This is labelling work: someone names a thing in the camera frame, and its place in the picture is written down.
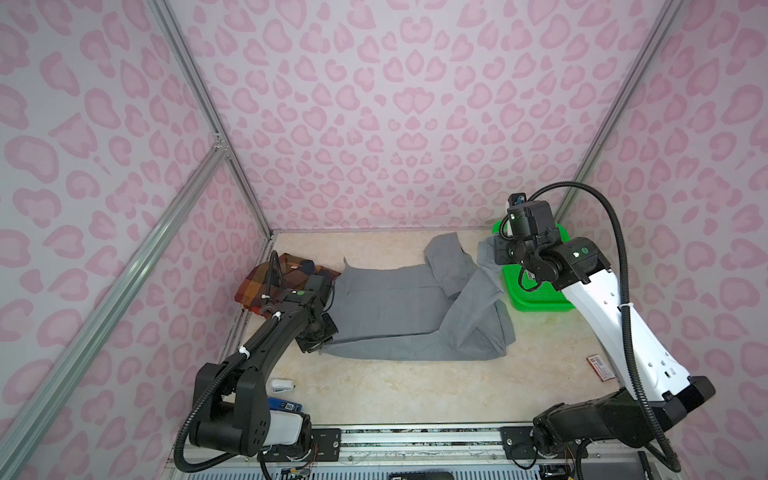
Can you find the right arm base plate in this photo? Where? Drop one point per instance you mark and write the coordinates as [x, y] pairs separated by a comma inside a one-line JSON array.
[[529, 442]]

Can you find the blue black tool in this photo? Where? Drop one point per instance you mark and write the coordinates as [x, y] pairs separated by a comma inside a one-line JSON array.
[[278, 404]]

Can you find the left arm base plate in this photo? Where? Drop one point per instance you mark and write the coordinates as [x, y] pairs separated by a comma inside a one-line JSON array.
[[317, 445]]

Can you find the red white label card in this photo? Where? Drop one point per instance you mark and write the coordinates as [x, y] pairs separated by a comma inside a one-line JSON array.
[[601, 367]]

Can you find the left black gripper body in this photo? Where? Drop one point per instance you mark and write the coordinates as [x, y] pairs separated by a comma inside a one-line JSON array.
[[319, 334]]

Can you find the diagonal aluminium frame bar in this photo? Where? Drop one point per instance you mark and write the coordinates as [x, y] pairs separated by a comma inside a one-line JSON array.
[[40, 412]]

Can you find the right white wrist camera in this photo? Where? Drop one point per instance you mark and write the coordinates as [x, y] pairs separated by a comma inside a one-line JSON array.
[[516, 199]]

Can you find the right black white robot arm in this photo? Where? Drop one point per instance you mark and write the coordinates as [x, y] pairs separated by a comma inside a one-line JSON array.
[[657, 392]]

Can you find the folded plaid flannel shirt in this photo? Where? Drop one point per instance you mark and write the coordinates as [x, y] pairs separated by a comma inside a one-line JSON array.
[[286, 283]]

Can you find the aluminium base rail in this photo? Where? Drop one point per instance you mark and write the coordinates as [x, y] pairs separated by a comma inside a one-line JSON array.
[[446, 451]]

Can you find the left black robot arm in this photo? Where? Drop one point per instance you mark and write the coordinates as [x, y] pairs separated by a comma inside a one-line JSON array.
[[231, 412]]

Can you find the left corner aluminium post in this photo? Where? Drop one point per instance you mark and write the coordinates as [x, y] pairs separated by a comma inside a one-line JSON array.
[[179, 48]]

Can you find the small white device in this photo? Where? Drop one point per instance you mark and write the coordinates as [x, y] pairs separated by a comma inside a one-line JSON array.
[[278, 385]]

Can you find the corner aluminium post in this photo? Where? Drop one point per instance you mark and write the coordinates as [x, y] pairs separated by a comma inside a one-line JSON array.
[[179, 48], [664, 25]]

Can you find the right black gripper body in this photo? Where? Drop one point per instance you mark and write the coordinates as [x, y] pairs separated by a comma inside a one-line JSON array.
[[511, 250]]

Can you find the green plastic basket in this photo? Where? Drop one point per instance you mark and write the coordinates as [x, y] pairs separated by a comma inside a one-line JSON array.
[[525, 292]]

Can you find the right corner aluminium post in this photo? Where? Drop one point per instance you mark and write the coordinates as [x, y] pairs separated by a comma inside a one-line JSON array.
[[664, 25]]

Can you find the grey long sleeve shirt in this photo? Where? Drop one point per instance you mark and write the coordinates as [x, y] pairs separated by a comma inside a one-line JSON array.
[[448, 308]]

